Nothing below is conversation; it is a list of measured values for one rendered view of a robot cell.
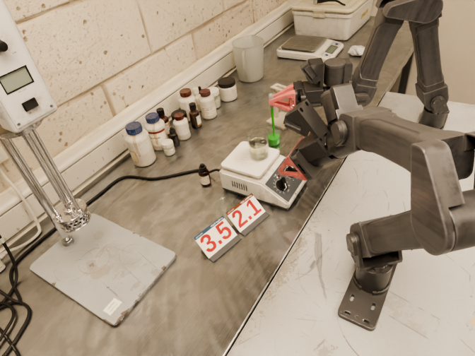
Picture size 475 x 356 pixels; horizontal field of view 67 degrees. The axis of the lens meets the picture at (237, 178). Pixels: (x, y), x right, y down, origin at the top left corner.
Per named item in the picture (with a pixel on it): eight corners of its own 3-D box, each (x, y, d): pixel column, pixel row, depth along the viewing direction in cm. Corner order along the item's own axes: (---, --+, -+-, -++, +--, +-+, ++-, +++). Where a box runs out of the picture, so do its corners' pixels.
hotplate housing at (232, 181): (308, 181, 97) (309, 157, 92) (288, 212, 89) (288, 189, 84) (239, 161, 107) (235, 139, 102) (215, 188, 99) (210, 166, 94)
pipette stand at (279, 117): (299, 120, 121) (299, 85, 113) (283, 131, 117) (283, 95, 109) (281, 112, 126) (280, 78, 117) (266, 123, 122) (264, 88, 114)
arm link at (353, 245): (346, 229, 66) (359, 253, 62) (391, 219, 66) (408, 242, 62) (343, 250, 70) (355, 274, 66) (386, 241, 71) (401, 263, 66)
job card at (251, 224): (270, 215, 89) (268, 203, 87) (244, 236, 85) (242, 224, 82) (252, 204, 93) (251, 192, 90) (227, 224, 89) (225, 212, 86)
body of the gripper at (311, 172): (288, 158, 72) (316, 145, 67) (309, 132, 79) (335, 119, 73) (307, 182, 74) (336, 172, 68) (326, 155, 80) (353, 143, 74)
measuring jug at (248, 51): (261, 89, 141) (259, 51, 131) (230, 89, 144) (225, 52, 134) (268, 68, 154) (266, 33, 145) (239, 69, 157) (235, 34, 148)
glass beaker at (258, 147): (268, 150, 96) (266, 124, 91) (271, 162, 92) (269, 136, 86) (246, 152, 96) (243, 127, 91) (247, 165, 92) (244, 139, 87)
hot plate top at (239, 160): (280, 152, 95) (280, 150, 95) (259, 179, 88) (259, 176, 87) (242, 143, 101) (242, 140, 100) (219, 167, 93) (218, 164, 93)
